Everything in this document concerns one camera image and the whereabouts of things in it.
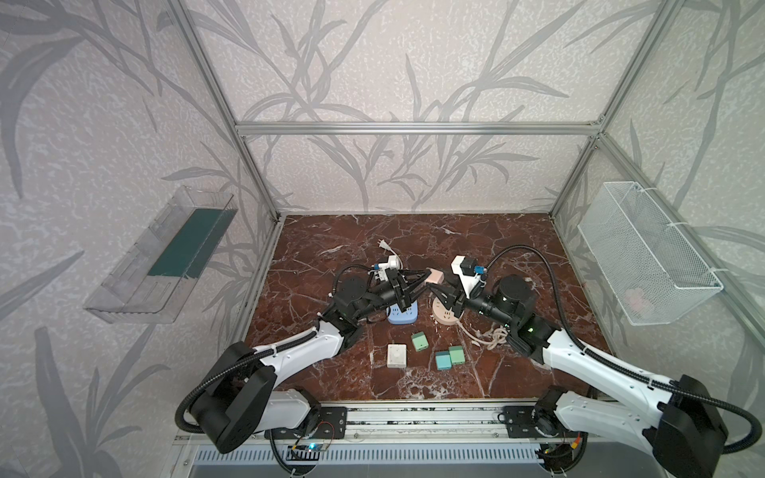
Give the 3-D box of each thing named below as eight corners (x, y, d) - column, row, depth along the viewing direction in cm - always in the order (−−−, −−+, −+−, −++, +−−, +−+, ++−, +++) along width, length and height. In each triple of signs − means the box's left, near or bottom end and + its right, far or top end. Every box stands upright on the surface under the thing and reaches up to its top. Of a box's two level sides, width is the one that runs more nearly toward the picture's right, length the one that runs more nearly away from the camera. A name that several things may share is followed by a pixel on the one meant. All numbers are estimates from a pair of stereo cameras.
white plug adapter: (386, 367, 85) (386, 364, 82) (387, 347, 88) (387, 344, 86) (406, 367, 85) (407, 364, 82) (406, 347, 88) (406, 344, 86)
